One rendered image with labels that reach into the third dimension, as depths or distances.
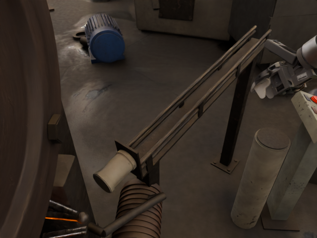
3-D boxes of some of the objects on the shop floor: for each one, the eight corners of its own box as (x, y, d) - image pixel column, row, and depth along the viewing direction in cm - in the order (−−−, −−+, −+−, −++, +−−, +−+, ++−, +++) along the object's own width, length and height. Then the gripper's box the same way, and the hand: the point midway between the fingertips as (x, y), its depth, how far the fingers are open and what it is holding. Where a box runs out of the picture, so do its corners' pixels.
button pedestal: (264, 234, 123) (315, 133, 83) (253, 189, 141) (290, 89, 102) (301, 236, 122) (369, 135, 83) (285, 191, 141) (335, 90, 101)
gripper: (307, 73, 66) (247, 110, 83) (330, 75, 70) (268, 109, 87) (294, 44, 68) (238, 85, 86) (317, 46, 72) (259, 85, 90)
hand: (254, 87), depth 87 cm, fingers closed
